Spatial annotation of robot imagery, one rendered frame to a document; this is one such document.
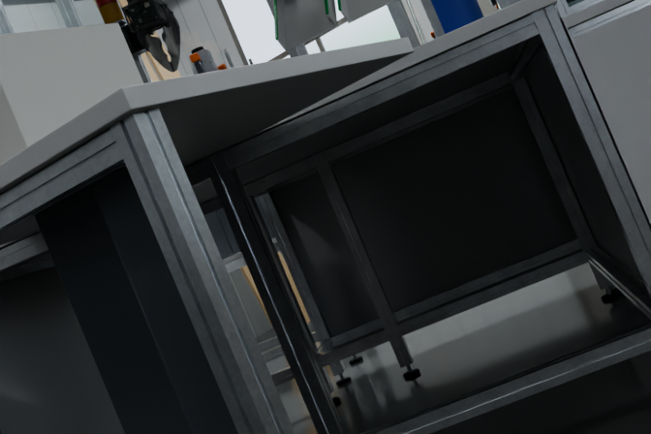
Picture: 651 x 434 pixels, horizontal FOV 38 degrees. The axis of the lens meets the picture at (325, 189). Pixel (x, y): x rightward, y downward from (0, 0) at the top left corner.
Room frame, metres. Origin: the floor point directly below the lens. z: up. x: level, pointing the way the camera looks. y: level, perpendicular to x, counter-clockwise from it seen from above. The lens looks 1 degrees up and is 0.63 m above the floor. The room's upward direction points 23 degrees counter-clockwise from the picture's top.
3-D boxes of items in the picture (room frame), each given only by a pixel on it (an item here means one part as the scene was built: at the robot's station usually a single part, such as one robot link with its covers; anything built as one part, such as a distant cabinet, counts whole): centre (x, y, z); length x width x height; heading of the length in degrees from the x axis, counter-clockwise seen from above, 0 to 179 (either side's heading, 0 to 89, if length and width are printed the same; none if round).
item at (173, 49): (1.98, 0.18, 1.07); 0.06 x 0.03 x 0.09; 171
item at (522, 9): (2.65, 0.08, 0.84); 1.50 x 1.41 x 0.03; 81
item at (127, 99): (1.67, 0.33, 0.84); 0.90 x 0.70 x 0.03; 54
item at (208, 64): (2.22, 0.15, 1.06); 0.08 x 0.04 x 0.07; 171
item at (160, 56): (1.98, 0.21, 1.07); 0.06 x 0.03 x 0.09; 171
